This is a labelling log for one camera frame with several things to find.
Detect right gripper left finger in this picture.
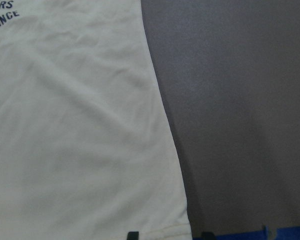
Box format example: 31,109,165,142
126,231,139,240

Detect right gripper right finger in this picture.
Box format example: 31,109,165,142
201,231,215,240

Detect cream long sleeve shirt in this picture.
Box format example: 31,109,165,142
0,0,192,240

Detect blue tape grid lines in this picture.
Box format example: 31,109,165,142
193,226,300,240

